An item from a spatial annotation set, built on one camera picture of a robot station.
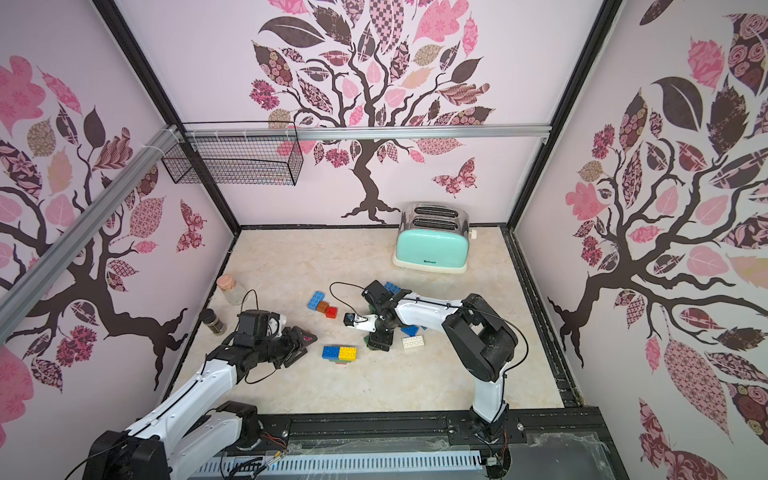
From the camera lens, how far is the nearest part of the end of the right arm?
68cm

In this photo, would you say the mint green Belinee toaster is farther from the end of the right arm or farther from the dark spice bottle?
the dark spice bottle

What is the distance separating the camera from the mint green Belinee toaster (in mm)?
986

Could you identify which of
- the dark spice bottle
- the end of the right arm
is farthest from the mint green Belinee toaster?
the dark spice bottle

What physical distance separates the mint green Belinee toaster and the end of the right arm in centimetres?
27
